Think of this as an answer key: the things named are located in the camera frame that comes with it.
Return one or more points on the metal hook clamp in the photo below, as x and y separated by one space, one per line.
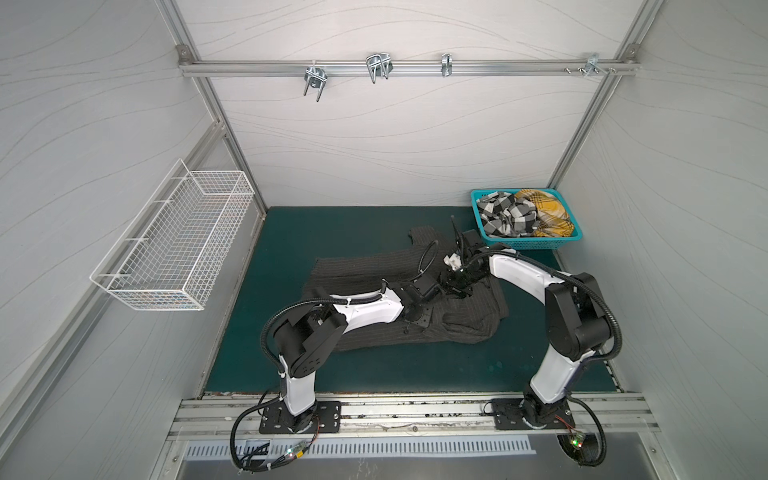
315 78

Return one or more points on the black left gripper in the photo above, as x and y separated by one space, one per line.
426 317

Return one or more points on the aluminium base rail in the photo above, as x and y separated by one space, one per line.
369 415

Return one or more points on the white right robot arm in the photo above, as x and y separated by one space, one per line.
580 326

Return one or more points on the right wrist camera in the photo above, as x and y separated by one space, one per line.
470 242

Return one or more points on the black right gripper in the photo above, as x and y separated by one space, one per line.
456 280

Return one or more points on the black white checked shirt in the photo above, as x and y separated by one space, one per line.
503 215

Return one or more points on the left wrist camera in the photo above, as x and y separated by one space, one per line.
426 286

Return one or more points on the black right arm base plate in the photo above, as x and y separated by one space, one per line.
507 414

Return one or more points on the metal bracket with bolts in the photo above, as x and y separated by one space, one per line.
591 67

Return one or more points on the aluminium top crossbar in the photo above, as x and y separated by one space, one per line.
401 68

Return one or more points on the white slotted cable duct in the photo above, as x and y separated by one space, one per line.
376 447

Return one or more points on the teal plastic basket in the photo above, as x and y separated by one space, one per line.
525 243

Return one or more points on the yellow plaid shirt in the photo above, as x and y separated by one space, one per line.
553 220

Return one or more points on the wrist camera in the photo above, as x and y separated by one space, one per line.
470 242
426 286

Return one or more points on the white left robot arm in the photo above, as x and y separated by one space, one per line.
300 338

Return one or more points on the white wire basket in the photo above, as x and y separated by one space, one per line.
169 256

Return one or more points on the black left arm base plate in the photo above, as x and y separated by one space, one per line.
322 417

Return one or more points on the metal u-bolt clamp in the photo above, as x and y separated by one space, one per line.
379 65

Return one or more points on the small metal ring clamp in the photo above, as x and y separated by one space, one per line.
446 65

